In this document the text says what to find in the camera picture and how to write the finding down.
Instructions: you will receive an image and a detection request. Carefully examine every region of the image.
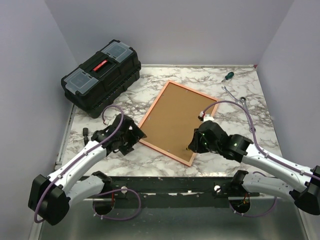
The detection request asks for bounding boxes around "red wooden picture frame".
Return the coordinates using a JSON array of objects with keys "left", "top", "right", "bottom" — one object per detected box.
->
[{"left": 139, "top": 80, "right": 219, "bottom": 167}]

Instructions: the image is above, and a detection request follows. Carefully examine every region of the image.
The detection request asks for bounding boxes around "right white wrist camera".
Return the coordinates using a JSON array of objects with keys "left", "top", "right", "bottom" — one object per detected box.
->
[{"left": 198, "top": 111, "right": 215, "bottom": 122}]

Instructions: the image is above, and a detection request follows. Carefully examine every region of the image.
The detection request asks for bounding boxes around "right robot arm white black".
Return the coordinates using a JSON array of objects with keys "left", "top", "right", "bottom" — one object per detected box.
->
[{"left": 187, "top": 120, "right": 320, "bottom": 216}]

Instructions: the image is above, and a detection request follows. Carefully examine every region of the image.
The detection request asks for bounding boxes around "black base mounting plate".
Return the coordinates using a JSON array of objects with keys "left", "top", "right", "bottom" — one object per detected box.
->
[{"left": 82, "top": 176, "right": 261, "bottom": 210}]

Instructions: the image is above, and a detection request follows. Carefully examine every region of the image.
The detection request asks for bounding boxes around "silver ratchet wrench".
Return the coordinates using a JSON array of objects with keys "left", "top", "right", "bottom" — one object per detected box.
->
[{"left": 239, "top": 96, "right": 256, "bottom": 133}]

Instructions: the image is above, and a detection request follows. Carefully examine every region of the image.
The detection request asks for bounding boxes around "small silver open wrench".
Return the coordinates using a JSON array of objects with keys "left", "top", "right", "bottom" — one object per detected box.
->
[{"left": 221, "top": 86, "right": 239, "bottom": 103}]

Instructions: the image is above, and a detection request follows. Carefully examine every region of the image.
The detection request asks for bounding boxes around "aluminium rail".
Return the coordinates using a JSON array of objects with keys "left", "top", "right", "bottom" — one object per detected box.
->
[{"left": 82, "top": 178, "right": 305, "bottom": 201}]

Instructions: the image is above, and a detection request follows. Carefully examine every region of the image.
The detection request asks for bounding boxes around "black plastic toolbox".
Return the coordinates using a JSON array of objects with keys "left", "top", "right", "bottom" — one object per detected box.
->
[{"left": 61, "top": 39, "right": 142, "bottom": 119}]

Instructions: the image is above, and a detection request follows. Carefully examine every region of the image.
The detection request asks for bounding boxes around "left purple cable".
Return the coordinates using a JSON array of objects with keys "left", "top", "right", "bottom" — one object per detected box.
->
[{"left": 33, "top": 104, "right": 125, "bottom": 224}]

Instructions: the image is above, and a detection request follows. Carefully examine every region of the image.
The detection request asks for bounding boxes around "green handled screwdriver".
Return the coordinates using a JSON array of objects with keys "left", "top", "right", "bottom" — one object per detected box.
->
[{"left": 221, "top": 71, "right": 235, "bottom": 83}]

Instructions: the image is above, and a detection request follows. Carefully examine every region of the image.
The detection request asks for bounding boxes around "small black cylinder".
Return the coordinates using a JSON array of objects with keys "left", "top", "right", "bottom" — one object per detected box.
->
[{"left": 82, "top": 127, "right": 89, "bottom": 146}]

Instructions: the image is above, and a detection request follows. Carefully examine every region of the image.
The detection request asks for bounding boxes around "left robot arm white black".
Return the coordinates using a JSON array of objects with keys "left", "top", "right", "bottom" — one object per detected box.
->
[{"left": 28, "top": 114, "right": 146, "bottom": 226}]

